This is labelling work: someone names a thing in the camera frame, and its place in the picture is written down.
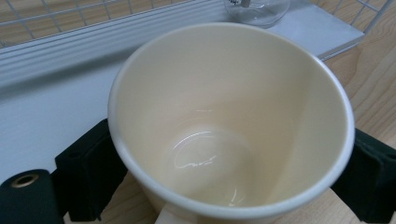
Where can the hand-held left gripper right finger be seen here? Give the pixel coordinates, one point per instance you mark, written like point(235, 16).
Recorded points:
point(370, 174)

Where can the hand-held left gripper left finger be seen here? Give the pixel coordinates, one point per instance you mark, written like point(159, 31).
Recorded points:
point(90, 174)

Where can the cream ceramic mug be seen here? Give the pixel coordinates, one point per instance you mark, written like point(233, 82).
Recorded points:
point(230, 124)

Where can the lidded plastic cup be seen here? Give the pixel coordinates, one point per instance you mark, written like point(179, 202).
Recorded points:
point(257, 14)

